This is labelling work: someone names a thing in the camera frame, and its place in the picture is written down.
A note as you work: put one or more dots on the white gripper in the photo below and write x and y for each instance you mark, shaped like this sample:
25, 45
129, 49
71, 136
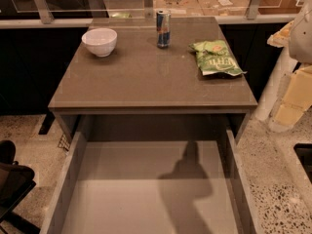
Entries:
302, 38

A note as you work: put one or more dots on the green jalapeno chip bag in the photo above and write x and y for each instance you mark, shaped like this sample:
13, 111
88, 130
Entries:
214, 57

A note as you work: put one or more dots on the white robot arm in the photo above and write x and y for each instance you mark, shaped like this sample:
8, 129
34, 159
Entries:
297, 36

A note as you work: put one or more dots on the grey cabinet with top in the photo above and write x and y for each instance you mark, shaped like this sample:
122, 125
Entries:
140, 78

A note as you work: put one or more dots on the open grey top drawer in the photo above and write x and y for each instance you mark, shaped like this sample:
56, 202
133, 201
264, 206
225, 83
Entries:
152, 174

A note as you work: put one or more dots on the flat cardboard box right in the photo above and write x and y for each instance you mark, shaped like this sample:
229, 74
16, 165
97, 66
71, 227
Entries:
224, 7

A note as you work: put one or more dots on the flat cardboard box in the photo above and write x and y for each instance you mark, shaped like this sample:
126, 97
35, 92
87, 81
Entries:
179, 8
224, 7

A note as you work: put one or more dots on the flat cardboard box left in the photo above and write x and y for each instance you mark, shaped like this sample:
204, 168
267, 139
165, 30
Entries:
179, 8

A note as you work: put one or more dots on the blue silver energy drink can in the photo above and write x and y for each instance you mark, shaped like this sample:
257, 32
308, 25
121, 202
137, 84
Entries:
163, 28

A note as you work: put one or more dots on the white ceramic bowl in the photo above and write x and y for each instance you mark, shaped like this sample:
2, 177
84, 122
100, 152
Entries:
100, 41

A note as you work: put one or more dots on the black office chair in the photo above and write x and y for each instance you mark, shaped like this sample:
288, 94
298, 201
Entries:
16, 181

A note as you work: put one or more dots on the white ledge rail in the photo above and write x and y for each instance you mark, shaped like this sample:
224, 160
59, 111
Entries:
64, 23

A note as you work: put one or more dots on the grey metal post right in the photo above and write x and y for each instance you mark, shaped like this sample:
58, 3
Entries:
252, 10

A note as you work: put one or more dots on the grey metal post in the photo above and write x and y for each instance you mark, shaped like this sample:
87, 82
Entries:
252, 10
44, 12
148, 8

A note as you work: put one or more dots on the grey metal post middle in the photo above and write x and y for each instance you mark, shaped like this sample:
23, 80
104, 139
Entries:
148, 8

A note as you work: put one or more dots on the grey metal post left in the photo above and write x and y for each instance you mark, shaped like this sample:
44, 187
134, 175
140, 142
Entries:
44, 12

